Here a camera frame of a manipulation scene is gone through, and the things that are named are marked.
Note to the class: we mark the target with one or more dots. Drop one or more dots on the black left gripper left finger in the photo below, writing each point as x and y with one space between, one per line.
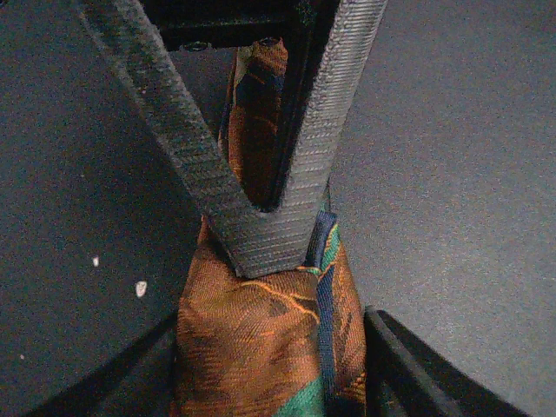
138 378

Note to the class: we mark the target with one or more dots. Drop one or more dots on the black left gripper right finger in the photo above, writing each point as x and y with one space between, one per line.
406 377

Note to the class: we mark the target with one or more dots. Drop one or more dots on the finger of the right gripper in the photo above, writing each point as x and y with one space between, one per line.
328 43

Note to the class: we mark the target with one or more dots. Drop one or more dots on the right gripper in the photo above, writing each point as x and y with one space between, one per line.
133 48

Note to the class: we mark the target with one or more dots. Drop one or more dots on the brown green patterned tie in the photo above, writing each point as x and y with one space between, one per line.
287 344

